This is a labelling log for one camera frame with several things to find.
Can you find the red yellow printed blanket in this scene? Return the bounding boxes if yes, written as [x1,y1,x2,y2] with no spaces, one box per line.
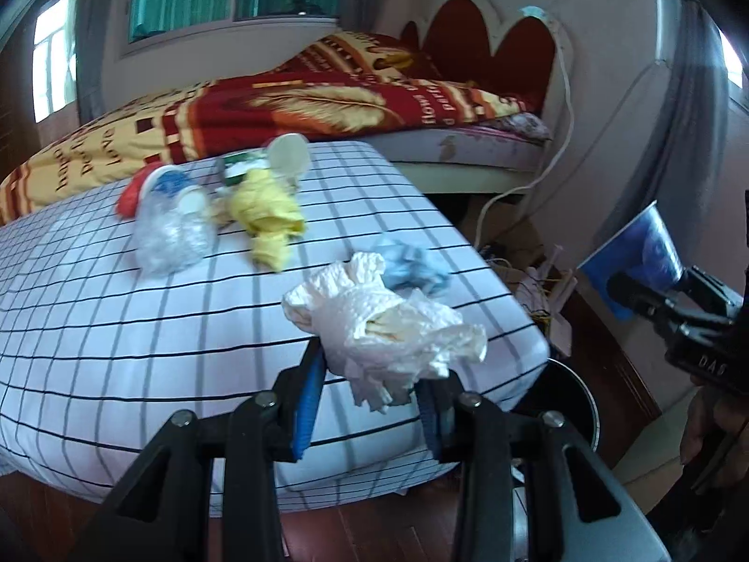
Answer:
[0,29,536,226]

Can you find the red and white paper cup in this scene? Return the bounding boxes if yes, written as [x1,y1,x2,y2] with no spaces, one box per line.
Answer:
[116,165,159,220]

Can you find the white round lid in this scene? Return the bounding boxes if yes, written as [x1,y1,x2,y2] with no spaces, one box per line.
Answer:
[266,133,312,182]

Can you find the blue crumpled paper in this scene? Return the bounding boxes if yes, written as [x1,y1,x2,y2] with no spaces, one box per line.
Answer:
[368,234,453,295]

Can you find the white tissue paper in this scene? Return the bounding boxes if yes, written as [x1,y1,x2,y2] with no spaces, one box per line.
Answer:
[282,251,488,416]

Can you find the thick white power cable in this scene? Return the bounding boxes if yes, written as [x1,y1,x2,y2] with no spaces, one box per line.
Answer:
[474,17,577,247]

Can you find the grey curtain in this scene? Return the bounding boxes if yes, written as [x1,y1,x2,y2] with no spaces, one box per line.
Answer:
[661,0,739,217]

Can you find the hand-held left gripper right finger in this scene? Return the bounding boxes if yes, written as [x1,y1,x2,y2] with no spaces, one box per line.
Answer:
[415,371,650,562]

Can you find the white bed mattress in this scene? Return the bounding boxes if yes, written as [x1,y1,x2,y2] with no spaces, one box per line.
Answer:
[368,114,554,175]

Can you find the clear plastic bag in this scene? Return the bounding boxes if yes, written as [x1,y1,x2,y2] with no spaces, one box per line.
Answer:
[132,190,217,276]

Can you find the person's right hand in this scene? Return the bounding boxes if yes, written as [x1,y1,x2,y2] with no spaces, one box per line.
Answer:
[679,386,749,495]

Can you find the bright side window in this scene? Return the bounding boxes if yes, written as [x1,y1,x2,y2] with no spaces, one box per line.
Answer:
[32,0,80,124]

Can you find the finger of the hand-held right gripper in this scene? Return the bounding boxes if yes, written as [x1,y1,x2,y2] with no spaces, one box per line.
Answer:
[605,272,691,332]
[679,265,739,320]

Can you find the red bed headboard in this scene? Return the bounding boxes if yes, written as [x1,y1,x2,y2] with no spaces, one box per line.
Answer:
[401,0,571,112]

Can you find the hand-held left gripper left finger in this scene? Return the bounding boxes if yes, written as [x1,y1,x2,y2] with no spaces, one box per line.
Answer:
[70,340,329,562]

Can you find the white bed frame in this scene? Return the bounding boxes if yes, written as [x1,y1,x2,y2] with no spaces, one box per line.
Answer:
[401,158,548,195]

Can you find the yellow crumpled cloth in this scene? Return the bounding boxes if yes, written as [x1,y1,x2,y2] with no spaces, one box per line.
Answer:
[212,170,308,273]

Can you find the black trash bin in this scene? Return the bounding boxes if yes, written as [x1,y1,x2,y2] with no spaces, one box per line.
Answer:
[509,357,603,481]

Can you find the green packet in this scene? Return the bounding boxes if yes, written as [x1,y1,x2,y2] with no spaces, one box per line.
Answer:
[215,149,270,188]

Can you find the blue and white paper cup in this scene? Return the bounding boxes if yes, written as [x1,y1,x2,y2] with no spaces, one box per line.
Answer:
[143,167,208,217]

